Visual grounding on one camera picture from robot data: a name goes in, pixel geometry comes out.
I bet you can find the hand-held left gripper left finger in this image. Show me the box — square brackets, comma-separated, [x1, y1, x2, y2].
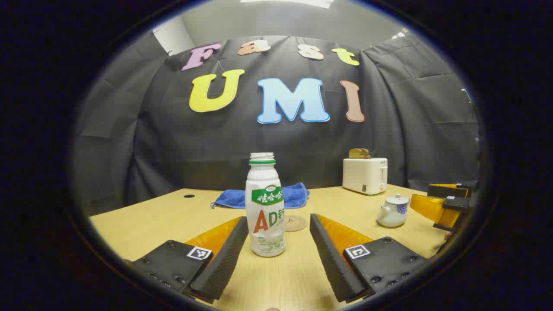
[123, 216, 250, 303]

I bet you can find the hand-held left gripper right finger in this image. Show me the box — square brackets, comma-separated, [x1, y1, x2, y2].
[309, 213, 429, 303]

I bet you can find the white blue-patterned teacup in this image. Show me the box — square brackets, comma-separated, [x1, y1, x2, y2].
[377, 203, 410, 228]

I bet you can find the round cork coaster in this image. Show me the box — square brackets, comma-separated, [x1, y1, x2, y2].
[284, 215, 308, 232]

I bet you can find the white water bottle green label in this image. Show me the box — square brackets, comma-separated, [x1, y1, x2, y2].
[245, 152, 286, 257]

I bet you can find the blue towel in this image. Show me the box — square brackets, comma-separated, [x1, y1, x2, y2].
[210, 182, 310, 210]

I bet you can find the white toaster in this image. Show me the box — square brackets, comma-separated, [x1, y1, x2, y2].
[342, 157, 388, 196]

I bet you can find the ceiling light panel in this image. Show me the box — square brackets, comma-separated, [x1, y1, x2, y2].
[240, 0, 334, 9]

